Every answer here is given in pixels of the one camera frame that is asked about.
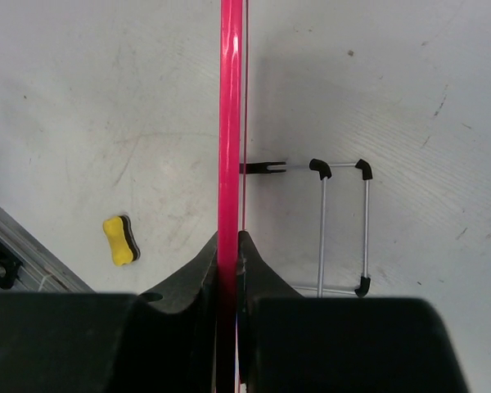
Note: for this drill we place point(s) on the wire whiteboard stand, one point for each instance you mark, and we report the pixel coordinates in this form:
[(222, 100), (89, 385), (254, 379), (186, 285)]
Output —
[(312, 223)]

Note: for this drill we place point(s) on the pink framed whiteboard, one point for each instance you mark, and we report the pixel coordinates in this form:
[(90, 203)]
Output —
[(229, 142)]

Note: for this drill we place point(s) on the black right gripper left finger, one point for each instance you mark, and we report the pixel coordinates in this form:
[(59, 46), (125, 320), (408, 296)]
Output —
[(159, 341)]

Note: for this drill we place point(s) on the yellow black whiteboard eraser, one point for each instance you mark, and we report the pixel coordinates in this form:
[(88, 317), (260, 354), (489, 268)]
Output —
[(123, 247)]

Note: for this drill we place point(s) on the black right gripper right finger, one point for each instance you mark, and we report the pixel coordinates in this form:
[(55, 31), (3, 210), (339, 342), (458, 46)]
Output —
[(291, 343)]

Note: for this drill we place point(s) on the aluminium table frame rail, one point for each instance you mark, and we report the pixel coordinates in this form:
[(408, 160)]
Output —
[(41, 270)]

